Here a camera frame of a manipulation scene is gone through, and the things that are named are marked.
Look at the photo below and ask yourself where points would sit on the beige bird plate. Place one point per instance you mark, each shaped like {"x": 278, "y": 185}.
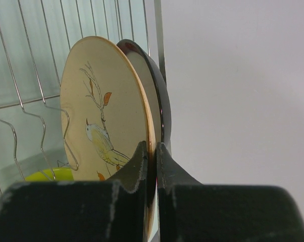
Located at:
{"x": 109, "y": 128}

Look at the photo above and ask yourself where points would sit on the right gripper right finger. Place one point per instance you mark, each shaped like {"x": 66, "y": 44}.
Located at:
{"x": 192, "y": 211}

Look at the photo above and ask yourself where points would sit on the yellow-green bowl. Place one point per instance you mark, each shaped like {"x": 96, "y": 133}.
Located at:
{"x": 58, "y": 174}

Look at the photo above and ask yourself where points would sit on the red rimmed plate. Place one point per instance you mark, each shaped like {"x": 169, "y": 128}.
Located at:
{"x": 157, "y": 88}

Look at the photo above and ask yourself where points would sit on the metal wire dish rack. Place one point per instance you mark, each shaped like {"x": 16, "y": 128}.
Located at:
{"x": 35, "y": 39}

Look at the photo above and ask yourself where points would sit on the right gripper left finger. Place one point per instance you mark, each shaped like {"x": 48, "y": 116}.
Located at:
{"x": 110, "y": 210}

